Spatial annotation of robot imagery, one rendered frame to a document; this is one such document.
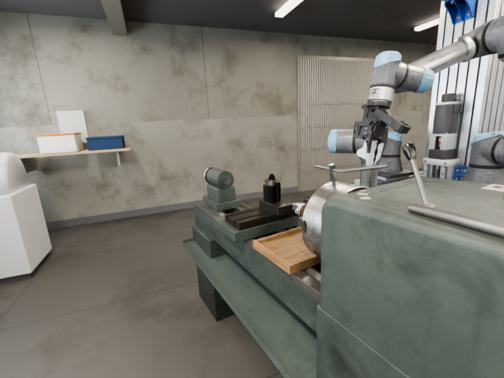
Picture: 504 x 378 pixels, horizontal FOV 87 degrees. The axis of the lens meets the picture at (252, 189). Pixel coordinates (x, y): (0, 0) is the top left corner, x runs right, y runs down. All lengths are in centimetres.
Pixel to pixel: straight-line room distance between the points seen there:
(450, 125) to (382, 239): 103
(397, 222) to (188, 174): 453
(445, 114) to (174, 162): 415
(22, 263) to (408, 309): 351
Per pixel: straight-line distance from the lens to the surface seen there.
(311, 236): 101
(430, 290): 71
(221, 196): 198
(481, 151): 145
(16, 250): 367
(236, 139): 515
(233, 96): 518
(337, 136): 136
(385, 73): 98
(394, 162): 174
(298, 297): 119
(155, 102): 494
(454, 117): 167
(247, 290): 164
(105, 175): 501
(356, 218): 75
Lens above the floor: 147
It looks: 14 degrees down
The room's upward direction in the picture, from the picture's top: 3 degrees counter-clockwise
